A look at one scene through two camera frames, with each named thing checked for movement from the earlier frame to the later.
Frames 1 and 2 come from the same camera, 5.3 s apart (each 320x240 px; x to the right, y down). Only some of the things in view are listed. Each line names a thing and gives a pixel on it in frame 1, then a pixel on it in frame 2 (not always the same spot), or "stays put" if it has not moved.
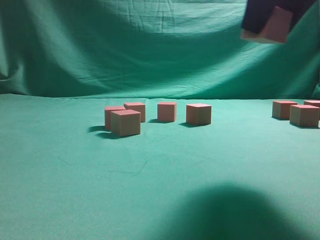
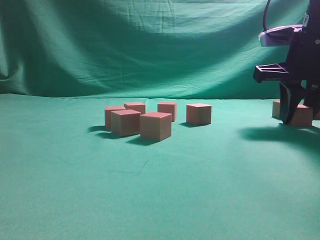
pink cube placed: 276,29 → 155,126
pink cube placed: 198,113 stays put
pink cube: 125,122 stays put
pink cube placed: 107,115 stays put
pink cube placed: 167,112 stays put
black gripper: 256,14 → 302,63
